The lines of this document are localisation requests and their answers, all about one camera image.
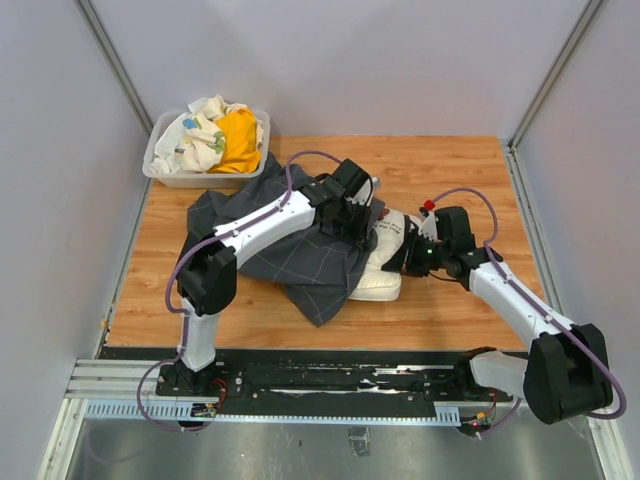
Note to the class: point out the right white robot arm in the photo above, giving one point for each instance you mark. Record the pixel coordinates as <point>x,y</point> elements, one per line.
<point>565,372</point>

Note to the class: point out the yellow cloth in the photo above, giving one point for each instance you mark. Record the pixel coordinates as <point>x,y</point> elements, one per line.
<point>241,153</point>

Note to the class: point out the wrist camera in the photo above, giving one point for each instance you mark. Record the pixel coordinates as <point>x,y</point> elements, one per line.
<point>367,191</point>
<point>428,227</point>

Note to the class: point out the translucent plastic bin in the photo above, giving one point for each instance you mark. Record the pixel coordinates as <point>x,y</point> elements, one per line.
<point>201,180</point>

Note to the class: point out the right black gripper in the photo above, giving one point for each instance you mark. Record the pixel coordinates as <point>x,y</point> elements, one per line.
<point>405,263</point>

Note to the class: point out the white patterned cloth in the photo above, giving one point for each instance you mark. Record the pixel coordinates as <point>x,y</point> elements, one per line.
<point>193,143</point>

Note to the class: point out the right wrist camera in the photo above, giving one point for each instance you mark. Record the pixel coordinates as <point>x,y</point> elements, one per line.
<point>428,227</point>

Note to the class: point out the grey slotted cable duct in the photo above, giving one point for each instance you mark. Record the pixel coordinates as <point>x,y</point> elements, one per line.
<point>166,411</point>

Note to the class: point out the dark grey checked pillowcase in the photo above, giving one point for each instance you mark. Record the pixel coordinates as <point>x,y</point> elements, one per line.
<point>319,272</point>

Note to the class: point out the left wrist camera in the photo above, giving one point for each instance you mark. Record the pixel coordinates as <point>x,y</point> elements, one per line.
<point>367,191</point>

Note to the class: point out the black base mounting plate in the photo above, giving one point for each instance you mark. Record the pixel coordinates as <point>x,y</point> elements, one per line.
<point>330,385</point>

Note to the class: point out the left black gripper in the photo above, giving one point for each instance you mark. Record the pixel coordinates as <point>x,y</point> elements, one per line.
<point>361,232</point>

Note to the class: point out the cream white pillow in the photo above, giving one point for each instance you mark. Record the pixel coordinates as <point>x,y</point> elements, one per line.
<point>376,284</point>

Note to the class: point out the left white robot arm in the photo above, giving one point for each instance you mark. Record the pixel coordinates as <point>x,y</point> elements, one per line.
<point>205,276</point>

